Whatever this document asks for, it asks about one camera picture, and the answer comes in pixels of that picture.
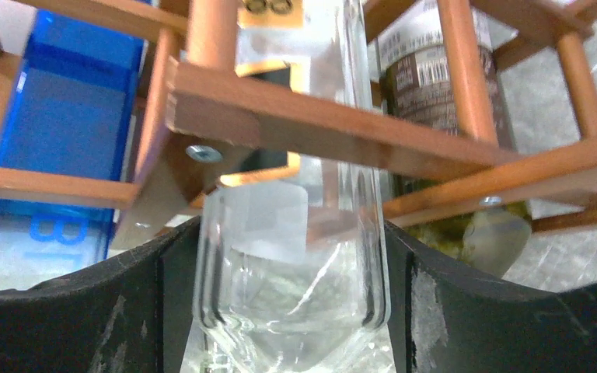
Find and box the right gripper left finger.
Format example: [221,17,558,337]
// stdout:
[0,218,201,372]

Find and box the green wine bottle tan label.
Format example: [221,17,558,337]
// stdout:
[363,1,532,277]

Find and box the blue square bottle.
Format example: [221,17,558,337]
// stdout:
[0,10,145,290]

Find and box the brown wooden wine rack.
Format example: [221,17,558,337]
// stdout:
[0,1,597,233]

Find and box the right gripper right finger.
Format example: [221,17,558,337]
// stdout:
[385,223,597,372]

